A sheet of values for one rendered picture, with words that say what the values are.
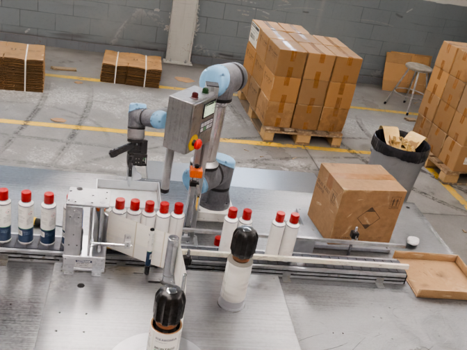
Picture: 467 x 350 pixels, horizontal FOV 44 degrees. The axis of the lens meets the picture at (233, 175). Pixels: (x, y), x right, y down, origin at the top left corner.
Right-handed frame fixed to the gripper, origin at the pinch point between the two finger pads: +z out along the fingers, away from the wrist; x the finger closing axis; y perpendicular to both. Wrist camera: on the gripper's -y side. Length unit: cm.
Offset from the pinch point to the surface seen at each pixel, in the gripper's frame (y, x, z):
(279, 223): 51, -57, 2
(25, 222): -39, -47, 6
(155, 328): -1, -107, 19
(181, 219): 14, -53, 2
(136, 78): 42, 386, -40
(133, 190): 2.5, 0.4, 3.2
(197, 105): 15, -64, -40
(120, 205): -7, -51, -2
